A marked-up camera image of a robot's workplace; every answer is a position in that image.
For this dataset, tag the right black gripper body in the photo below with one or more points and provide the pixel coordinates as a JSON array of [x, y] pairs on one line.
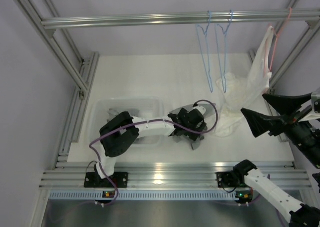
[[300, 134]]

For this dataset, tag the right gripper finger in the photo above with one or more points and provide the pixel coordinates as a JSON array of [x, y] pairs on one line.
[[286, 105], [260, 124]]

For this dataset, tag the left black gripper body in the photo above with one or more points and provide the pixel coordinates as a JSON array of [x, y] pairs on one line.
[[191, 134]]

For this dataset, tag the grey tank top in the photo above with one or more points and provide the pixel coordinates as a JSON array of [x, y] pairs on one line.
[[195, 142], [113, 112]]

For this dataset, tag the blue wire hanger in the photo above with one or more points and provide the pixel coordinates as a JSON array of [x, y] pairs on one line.
[[202, 37], [222, 56]]

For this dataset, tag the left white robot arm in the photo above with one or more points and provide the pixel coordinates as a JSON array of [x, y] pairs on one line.
[[124, 130]]

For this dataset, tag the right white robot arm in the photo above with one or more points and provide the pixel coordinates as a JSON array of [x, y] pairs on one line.
[[295, 212]]

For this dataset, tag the white tank top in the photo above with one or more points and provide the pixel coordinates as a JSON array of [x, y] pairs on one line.
[[242, 92]]

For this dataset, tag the white plastic basket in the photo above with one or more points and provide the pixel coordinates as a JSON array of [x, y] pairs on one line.
[[150, 108]]

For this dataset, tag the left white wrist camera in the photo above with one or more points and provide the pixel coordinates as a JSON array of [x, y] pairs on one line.
[[201, 109]]

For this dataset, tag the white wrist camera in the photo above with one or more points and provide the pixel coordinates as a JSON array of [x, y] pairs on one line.
[[201, 109], [309, 107]]

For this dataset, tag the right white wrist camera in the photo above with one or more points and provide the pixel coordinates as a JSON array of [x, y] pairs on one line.
[[309, 107]]

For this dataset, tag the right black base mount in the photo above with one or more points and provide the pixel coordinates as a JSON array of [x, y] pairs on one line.
[[228, 179]]

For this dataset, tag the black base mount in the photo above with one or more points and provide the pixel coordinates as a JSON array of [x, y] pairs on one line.
[[228, 179], [93, 180]]

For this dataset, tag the pink wire hanger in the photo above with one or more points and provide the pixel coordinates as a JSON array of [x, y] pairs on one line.
[[277, 37]]

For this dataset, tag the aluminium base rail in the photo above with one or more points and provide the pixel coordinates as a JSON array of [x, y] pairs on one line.
[[166, 176]]

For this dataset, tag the right aluminium frame post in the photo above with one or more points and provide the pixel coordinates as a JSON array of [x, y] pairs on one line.
[[309, 34]]

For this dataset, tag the aluminium top rail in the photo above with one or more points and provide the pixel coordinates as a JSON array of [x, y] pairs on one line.
[[186, 18]]

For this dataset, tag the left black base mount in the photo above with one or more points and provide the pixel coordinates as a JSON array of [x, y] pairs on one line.
[[93, 180]]

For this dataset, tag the white slotted cable duct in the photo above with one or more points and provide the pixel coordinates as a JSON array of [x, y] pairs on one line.
[[143, 195]]

